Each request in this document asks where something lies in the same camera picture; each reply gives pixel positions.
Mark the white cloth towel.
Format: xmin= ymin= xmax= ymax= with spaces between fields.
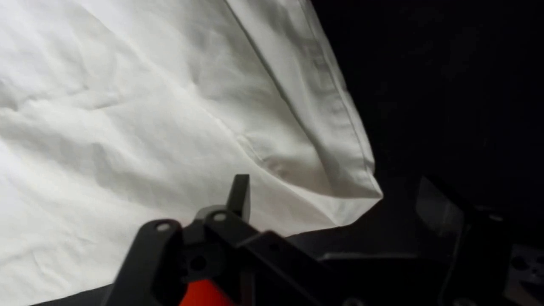
xmin=0 ymin=0 xmax=386 ymax=306

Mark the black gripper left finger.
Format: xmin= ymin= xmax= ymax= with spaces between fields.
xmin=102 ymin=172 xmax=268 ymax=306

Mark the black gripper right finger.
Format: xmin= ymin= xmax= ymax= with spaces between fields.
xmin=415 ymin=175 xmax=508 ymax=306

